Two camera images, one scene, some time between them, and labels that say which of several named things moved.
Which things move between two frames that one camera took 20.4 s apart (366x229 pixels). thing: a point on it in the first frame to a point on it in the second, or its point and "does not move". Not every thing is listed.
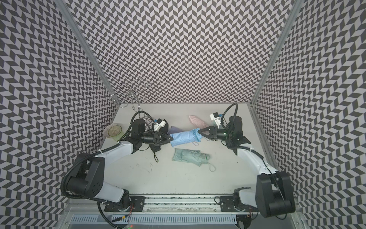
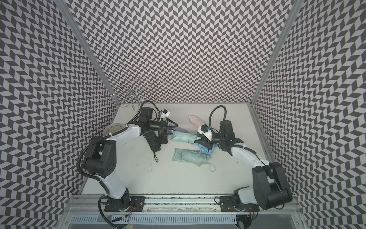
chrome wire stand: x=126 y=94 does not move
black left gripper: x=157 y=140 to x=164 y=125
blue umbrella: x=192 y=136 to x=205 y=150
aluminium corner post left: x=67 y=13 does not move
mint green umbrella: x=193 y=156 does not move
